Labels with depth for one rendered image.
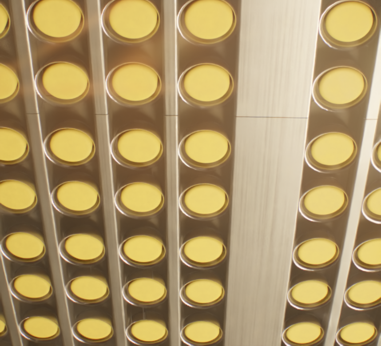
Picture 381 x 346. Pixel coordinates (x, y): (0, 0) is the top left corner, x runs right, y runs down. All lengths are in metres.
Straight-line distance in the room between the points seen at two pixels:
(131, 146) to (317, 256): 0.06
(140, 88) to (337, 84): 0.05
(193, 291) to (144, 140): 0.06
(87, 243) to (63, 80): 0.06
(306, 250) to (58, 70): 0.09
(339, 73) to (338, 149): 0.02
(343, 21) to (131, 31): 0.05
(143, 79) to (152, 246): 0.06
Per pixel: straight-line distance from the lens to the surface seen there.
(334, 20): 0.19
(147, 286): 0.25
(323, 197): 0.23
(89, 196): 0.23
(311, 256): 0.24
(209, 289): 0.25
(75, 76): 0.20
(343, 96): 0.21
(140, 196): 0.23
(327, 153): 0.22
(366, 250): 0.24
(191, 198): 0.23
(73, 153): 0.22
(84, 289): 0.26
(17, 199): 0.23
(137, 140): 0.21
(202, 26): 0.19
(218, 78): 0.20
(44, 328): 0.28
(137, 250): 0.24
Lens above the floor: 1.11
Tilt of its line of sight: 49 degrees down
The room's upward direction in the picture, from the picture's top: 178 degrees counter-clockwise
